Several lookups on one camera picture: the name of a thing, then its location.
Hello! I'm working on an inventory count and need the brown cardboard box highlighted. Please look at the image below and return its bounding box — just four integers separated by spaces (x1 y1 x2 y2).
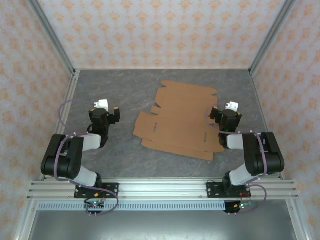
132 79 225 161

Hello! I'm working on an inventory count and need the grey metal panel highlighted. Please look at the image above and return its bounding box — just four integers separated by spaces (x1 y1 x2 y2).
27 209 298 240

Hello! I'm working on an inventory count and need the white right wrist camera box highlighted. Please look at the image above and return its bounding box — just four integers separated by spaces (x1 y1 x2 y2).
224 101 239 113

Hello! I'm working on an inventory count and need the aluminium side rail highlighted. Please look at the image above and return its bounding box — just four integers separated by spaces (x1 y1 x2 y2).
41 69 81 181
249 69 285 181

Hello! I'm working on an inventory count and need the aluminium frame post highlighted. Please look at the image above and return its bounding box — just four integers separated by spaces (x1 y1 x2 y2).
26 0 77 76
248 0 300 76

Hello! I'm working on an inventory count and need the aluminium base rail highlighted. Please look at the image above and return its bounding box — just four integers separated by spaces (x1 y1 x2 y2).
26 178 300 201

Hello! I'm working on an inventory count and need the grey slotted cable duct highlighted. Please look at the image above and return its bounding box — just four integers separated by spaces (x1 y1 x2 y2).
37 201 253 212

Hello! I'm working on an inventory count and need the aluminium lower frame bar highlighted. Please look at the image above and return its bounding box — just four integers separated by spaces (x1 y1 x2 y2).
13 199 38 240
286 199 310 240

